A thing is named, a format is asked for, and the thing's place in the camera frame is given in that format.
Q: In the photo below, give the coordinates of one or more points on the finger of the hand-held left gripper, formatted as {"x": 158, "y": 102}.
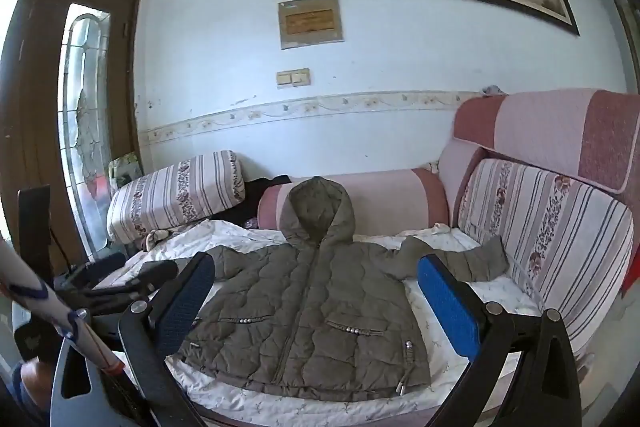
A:
{"x": 115, "y": 297}
{"x": 155, "y": 276}

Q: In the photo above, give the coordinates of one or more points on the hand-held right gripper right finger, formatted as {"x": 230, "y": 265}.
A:
{"x": 450, "y": 307}

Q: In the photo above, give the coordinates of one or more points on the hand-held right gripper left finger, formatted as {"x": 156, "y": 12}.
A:
{"x": 185, "y": 302}

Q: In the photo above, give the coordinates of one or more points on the olive quilted hooded jacket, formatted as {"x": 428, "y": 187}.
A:
{"x": 310, "y": 307}

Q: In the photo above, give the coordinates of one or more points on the patterned beige cloth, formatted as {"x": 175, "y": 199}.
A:
{"x": 156, "y": 239}

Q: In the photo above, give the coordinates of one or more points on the white rod with blue marks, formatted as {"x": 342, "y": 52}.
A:
{"x": 30, "y": 289}

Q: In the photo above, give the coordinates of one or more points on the white floral bed sheet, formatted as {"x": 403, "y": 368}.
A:
{"x": 440, "y": 382}

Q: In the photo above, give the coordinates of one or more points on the striped floral pillow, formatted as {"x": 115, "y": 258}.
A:
{"x": 175, "y": 194}

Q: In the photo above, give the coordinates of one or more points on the green floral bag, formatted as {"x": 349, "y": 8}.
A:
{"x": 124, "y": 169}

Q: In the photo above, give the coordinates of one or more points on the striped floral back cushion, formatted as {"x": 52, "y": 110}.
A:
{"x": 550, "y": 247}

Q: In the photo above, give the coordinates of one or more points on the black cloth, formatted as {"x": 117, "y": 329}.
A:
{"x": 252, "y": 199}

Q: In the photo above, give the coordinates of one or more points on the wooden door with glass panes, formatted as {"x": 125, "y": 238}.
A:
{"x": 40, "y": 82}

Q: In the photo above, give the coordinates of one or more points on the red cloth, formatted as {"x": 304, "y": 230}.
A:
{"x": 632, "y": 267}

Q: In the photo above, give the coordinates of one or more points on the pink sofa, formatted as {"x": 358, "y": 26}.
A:
{"x": 540, "y": 122}

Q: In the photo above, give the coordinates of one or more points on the small grey thing on sofa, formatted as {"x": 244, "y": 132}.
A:
{"x": 492, "y": 90}

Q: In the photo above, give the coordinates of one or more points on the beige light switch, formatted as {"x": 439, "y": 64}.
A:
{"x": 293, "y": 78}

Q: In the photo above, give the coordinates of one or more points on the wall plaque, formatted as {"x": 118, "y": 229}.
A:
{"x": 311, "y": 22}

